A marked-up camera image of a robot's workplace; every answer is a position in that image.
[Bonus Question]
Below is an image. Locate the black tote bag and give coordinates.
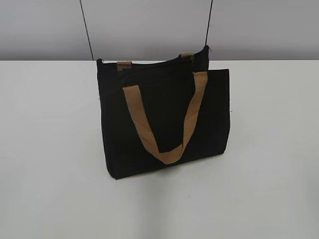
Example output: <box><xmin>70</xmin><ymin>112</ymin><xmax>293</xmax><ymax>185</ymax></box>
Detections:
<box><xmin>96</xmin><ymin>46</ymin><xmax>230</xmax><ymax>179</ymax></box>

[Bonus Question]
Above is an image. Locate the brown front bag handle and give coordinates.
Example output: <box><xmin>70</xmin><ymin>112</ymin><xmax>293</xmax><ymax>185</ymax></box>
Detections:
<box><xmin>123</xmin><ymin>72</ymin><xmax>208</xmax><ymax>164</ymax></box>

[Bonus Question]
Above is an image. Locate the brown bag handle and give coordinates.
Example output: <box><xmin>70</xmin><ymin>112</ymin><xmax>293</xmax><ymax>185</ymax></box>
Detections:
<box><xmin>123</xmin><ymin>72</ymin><xmax>208</xmax><ymax>164</ymax></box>
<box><xmin>116</xmin><ymin>53</ymin><xmax>195</xmax><ymax>72</ymax></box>

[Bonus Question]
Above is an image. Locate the brown rear bag handle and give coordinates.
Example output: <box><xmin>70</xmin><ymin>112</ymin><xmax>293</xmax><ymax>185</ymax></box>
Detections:
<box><xmin>116</xmin><ymin>53</ymin><xmax>195</xmax><ymax>72</ymax></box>

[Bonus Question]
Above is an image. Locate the right black hanging cord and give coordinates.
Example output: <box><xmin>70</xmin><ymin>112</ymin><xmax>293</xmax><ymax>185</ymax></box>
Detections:
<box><xmin>205</xmin><ymin>0</ymin><xmax>214</xmax><ymax>47</ymax></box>

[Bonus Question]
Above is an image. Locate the black hanging cord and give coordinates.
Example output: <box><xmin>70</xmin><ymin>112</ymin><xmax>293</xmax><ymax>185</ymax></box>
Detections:
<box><xmin>205</xmin><ymin>0</ymin><xmax>214</xmax><ymax>47</ymax></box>
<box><xmin>79</xmin><ymin>0</ymin><xmax>95</xmax><ymax>60</ymax></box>

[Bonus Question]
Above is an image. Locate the left black hanging cord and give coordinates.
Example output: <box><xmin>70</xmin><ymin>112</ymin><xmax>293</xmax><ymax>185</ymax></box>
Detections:
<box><xmin>79</xmin><ymin>0</ymin><xmax>95</xmax><ymax>60</ymax></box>

